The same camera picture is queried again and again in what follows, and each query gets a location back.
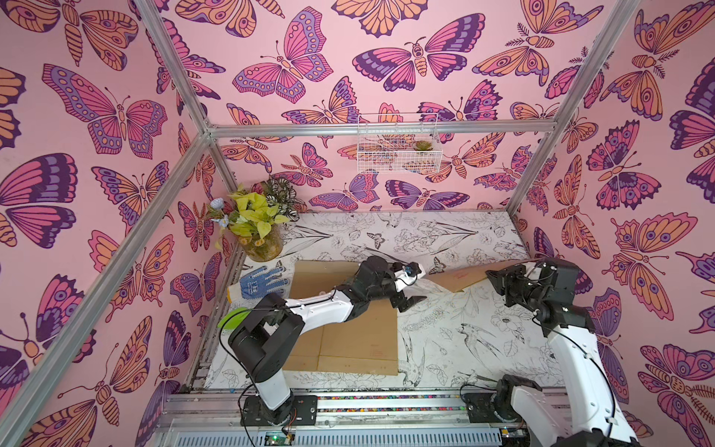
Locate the small green succulent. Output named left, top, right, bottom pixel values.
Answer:
left=413, top=140, right=433, bottom=152

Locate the kraft file bag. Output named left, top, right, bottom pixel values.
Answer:
left=284, top=260, right=359, bottom=373
left=426, top=261, right=521, bottom=292
left=317, top=261, right=400, bottom=376

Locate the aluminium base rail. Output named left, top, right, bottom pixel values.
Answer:
left=146, top=387, right=638, bottom=447

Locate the white wire basket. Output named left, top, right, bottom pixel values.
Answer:
left=355, top=120, right=443, bottom=176

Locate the green yellow handled tool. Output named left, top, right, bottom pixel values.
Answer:
left=217, top=307, right=251, bottom=332

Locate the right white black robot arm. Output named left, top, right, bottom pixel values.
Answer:
left=486, top=258, right=639, bottom=446

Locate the potted plant in glass vase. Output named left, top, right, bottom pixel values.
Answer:
left=209, top=178, right=303, bottom=263

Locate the aluminium frame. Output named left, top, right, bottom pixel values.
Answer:
left=1, top=1, right=639, bottom=446

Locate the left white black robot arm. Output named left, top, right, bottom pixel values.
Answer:
left=225, top=256, right=426, bottom=426

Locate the blue white work glove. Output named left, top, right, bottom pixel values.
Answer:
left=227, top=266, right=290, bottom=303

